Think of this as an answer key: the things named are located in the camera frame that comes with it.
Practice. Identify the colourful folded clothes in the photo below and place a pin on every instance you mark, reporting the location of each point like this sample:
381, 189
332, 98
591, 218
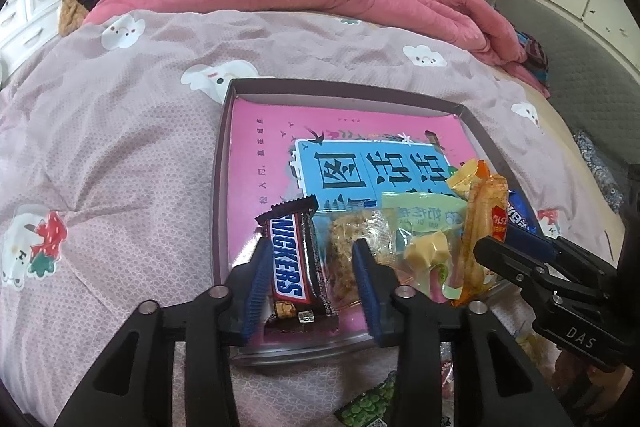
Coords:
532, 57

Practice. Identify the yellow-green clear snack packet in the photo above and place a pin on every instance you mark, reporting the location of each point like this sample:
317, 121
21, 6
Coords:
532, 344

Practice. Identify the grey shallow cardboard tray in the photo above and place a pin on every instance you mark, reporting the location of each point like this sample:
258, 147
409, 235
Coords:
222, 207

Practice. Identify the white drawer cabinet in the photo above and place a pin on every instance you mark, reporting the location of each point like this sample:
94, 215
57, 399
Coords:
25, 17

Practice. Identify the yellow cartoon snack packet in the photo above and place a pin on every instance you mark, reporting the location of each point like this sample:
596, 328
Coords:
462, 177

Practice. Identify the dark patterned pillow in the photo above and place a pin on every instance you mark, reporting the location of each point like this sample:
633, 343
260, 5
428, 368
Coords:
597, 167

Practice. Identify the orange bread packet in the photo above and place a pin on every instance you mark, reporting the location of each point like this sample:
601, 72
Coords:
480, 217

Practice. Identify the grey padded headboard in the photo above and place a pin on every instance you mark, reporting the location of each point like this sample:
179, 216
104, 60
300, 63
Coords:
585, 52

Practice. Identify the beige bed sheet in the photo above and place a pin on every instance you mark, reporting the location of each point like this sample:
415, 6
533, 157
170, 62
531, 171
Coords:
555, 122

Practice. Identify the blue cookie packet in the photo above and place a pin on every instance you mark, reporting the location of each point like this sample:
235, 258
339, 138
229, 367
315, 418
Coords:
520, 214

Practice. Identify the purple printed bed sheet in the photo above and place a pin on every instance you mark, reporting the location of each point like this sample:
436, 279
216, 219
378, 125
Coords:
125, 132

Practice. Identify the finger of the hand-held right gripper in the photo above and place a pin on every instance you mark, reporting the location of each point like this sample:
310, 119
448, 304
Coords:
510, 262
530, 237

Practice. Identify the brown fuzzy blanket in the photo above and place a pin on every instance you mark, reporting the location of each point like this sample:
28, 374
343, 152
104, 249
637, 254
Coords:
72, 9

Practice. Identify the brown chocolate bar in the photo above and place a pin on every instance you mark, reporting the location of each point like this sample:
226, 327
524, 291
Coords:
287, 267

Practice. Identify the dark green pea packet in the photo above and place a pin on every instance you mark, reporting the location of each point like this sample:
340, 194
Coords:
370, 407

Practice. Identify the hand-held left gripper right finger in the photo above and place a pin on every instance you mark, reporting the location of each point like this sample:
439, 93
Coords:
367, 292

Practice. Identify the pink book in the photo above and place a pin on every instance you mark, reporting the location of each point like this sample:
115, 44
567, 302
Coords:
270, 157

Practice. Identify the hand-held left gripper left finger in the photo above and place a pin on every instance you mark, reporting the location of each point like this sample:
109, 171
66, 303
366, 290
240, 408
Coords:
255, 292

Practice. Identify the clear crispy cake packet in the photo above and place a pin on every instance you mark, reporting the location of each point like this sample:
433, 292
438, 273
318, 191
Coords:
340, 257

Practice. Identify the light green candy packet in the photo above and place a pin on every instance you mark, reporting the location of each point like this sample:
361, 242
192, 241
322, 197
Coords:
425, 219

